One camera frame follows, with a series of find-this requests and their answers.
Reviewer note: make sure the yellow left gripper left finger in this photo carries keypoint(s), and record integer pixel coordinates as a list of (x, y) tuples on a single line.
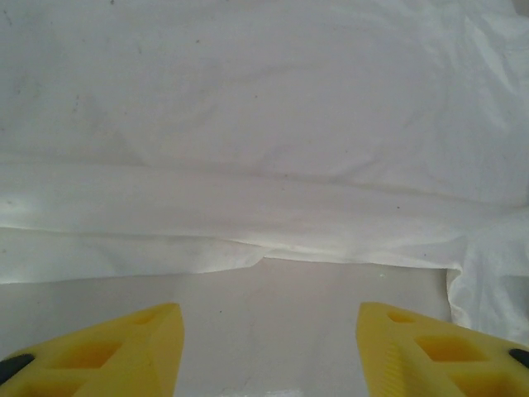
[(124, 355)]

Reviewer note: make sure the white t-shirt with black print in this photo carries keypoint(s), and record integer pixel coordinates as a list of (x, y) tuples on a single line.
[(289, 215)]

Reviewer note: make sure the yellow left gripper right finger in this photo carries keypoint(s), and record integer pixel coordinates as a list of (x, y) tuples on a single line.
[(413, 364)]

